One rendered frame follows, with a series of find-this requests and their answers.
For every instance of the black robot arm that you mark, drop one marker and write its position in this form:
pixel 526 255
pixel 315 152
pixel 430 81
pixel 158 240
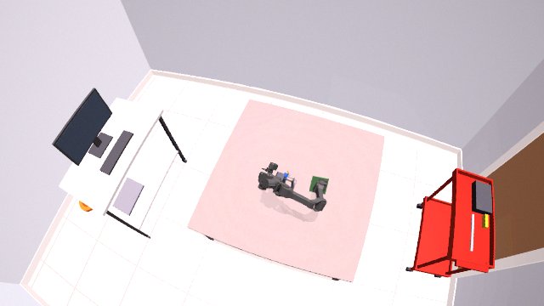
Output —
pixel 284 190

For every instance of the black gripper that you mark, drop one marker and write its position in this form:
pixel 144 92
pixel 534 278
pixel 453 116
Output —
pixel 270 169

